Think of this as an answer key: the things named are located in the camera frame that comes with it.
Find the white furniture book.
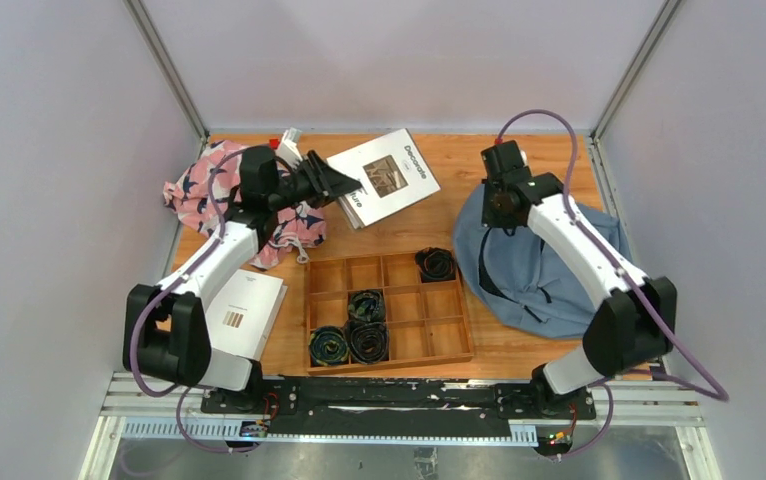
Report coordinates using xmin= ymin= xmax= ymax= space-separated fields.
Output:
xmin=326 ymin=128 xmax=440 ymax=230

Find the blue grey backpack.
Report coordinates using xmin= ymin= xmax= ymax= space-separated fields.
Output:
xmin=453 ymin=185 xmax=597 ymax=340

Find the white paper booklet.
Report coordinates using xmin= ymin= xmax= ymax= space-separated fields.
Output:
xmin=206 ymin=269 xmax=287 ymax=361

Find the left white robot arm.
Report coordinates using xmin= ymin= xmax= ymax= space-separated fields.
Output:
xmin=122 ymin=145 xmax=362 ymax=413

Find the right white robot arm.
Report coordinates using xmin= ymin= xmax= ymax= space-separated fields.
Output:
xmin=481 ymin=140 xmax=677 ymax=418

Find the pink patterned cloth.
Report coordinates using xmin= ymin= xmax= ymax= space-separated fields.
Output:
xmin=162 ymin=140 xmax=327 ymax=271

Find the rolled black belt top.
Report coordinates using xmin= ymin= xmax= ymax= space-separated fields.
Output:
xmin=414 ymin=247 xmax=457 ymax=283

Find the rolled green belt middle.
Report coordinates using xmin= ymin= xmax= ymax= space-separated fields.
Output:
xmin=347 ymin=289 xmax=386 ymax=323

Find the wooden compartment tray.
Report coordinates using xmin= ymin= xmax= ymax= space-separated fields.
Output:
xmin=305 ymin=252 xmax=474 ymax=375

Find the rolled green belt bottom-left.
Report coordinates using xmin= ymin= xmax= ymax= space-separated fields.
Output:
xmin=308 ymin=326 xmax=350 ymax=367

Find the rolled dark belt bottom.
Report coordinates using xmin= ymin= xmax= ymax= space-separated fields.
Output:
xmin=345 ymin=321 xmax=390 ymax=365

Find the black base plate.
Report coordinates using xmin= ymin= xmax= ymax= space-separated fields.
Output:
xmin=199 ymin=376 xmax=596 ymax=438

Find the aluminium rail frame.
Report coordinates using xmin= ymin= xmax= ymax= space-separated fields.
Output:
xmin=81 ymin=372 xmax=722 ymax=479

